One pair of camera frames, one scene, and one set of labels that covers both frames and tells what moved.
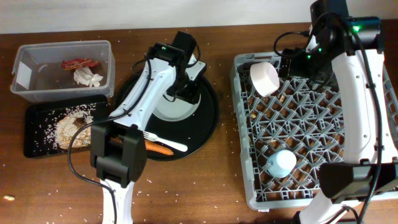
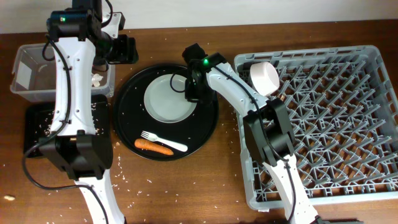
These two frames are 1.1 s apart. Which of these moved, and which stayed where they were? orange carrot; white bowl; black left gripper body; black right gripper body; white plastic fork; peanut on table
Moved: black right gripper body; black left gripper body
Stayed: white plastic fork; orange carrot; white bowl; peanut on table
